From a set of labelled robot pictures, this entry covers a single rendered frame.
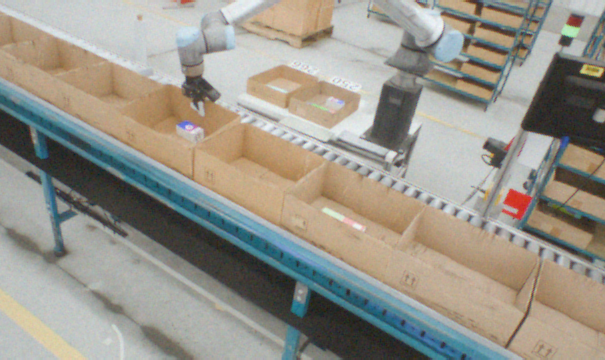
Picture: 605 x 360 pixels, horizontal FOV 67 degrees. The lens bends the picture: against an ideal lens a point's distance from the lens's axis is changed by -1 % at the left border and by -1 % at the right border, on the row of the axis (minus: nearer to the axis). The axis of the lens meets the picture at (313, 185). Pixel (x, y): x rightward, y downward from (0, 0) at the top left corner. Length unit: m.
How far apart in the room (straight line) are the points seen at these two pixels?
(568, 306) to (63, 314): 2.15
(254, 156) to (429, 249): 0.79
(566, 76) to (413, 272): 0.88
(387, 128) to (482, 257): 1.10
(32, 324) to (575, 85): 2.47
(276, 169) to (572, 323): 1.17
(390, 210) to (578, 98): 0.76
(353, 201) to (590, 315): 0.85
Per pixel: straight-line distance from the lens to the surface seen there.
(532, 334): 1.43
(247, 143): 1.92
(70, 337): 2.48
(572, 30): 1.94
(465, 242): 1.66
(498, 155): 2.15
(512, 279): 1.69
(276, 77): 3.11
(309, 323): 1.69
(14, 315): 2.64
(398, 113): 2.49
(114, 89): 2.44
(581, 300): 1.70
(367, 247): 1.44
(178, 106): 2.12
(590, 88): 1.86
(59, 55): 2.73
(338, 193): 1.76
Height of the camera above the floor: 1.92
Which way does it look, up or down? 34 degrees down
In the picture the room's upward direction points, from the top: 11 degrees clockwise
